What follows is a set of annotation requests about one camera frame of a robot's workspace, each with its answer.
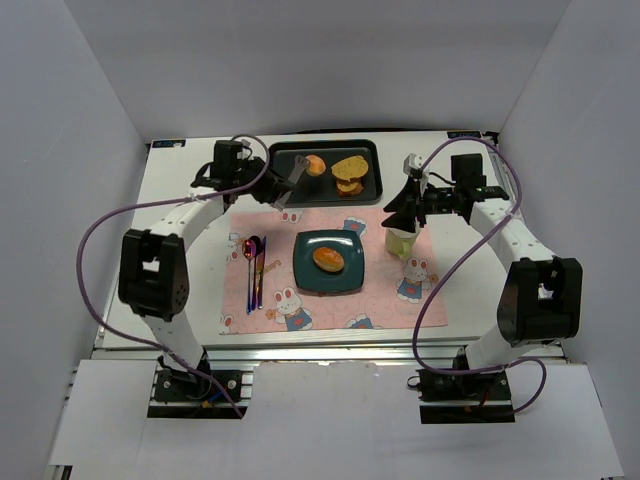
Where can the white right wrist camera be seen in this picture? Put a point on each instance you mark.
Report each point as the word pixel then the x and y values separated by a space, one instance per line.
pixel 413 166

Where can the iridescent large spoon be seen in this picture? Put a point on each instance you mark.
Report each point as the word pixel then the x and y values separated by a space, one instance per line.
pixel 257 242

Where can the yellow bread slice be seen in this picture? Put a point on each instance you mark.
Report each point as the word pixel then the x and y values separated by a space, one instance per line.
pixel 350 168

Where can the aluminium table frame rail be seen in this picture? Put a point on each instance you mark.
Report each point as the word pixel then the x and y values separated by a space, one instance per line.
pixel 437 353

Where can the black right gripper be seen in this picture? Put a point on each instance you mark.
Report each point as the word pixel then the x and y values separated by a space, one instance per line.
pixel 417 204

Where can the small round orange bun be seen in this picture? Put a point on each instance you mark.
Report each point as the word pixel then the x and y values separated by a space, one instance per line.
pixel 315 165

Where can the iridescent small spoon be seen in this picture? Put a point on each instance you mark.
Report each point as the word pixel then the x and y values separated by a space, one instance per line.
pixel 249 252

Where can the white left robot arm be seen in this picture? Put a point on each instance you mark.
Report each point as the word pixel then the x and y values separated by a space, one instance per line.
pixel 153 275

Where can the silver metal tongs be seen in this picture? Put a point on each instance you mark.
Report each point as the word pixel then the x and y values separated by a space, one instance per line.
pixel 300 165

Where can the dark teal square plate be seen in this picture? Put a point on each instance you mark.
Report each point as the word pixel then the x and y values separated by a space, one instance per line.
pixel 309 277

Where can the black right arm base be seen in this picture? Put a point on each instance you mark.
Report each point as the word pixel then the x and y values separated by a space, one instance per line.
pixel 462 400

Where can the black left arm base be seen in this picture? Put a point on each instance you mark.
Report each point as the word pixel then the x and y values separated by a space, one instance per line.
pixel 173 397

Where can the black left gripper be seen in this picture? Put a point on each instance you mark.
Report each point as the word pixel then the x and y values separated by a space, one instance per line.
pixel 275 186

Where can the pale yellow mug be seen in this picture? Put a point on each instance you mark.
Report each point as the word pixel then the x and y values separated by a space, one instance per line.
pixel 400 243

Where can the sesame round bun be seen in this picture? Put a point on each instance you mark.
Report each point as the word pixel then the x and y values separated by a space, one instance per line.
pixel 328 260

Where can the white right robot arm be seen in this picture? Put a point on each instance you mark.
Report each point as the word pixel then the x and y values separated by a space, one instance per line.
pixel 541 299

